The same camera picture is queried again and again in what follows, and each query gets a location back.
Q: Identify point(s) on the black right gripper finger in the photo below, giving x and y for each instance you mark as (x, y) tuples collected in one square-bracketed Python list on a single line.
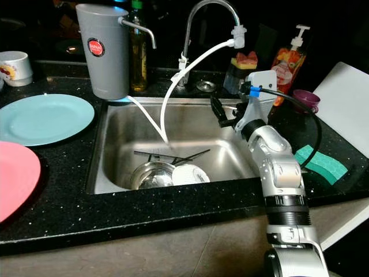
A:
[(218, 111), (237, 105)]

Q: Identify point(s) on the white bowl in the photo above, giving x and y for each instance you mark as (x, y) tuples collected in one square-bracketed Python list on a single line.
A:
[(190, 175)]

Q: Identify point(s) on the light blue plate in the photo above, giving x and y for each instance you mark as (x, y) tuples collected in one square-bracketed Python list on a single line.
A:
[(43, 118)]

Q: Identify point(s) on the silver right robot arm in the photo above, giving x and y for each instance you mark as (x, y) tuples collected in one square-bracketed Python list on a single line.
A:
[(279, 167)]

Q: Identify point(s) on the black sponge holder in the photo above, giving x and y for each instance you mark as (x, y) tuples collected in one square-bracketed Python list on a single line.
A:
[(233, 78)]

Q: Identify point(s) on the stainless steel sink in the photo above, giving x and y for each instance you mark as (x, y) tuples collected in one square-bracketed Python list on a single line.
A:
[(199, 130)]

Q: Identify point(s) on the chrome sink hole cap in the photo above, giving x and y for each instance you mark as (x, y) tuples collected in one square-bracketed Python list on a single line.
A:
[(205, 86)]

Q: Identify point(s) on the red and yellow sponge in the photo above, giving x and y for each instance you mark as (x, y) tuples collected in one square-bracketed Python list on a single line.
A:
[(245, 59)]

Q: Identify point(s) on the black chopstick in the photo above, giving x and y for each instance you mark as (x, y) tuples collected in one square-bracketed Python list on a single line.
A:
[(196, 156), (158, 156)]

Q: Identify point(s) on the orange dish soap pump bottle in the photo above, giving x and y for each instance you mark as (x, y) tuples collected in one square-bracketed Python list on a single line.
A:
[(288, 66)]

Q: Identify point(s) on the white faucet diverter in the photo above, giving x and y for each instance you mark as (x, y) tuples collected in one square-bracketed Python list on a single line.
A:
[(238, 36)]

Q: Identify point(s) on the purple cup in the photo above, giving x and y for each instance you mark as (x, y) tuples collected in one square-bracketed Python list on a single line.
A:
[(307, 101)]

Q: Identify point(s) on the silver fork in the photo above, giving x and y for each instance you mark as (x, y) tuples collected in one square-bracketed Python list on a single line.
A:
[(154, 157)]

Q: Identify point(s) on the stainless steel bowl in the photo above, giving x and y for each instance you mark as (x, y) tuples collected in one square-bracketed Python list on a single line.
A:
[(153, 176)]

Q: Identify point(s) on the oil bottle with green cap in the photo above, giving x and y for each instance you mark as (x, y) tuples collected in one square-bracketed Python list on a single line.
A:
[(138, 63)]

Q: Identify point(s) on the chrome sink faucet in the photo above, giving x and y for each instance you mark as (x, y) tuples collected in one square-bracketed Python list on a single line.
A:
[(193, 17)]

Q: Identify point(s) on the green sponge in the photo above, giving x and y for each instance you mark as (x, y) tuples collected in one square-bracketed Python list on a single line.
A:
[(326, 167)]

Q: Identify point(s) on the white cutting board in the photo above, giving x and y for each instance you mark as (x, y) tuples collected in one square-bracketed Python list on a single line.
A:
[(346, 104)]

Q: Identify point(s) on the grey water filter canister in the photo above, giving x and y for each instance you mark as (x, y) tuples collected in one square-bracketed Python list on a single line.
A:
[(104, 57)]

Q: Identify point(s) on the white printed mug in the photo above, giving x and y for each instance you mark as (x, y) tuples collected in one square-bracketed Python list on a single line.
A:
[(16, 68)]

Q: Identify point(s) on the pink plate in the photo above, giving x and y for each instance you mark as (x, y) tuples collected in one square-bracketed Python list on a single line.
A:
[(17, 179)]

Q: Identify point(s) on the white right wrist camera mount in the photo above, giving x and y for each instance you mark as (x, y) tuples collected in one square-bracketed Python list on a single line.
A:
[(260, 101)]

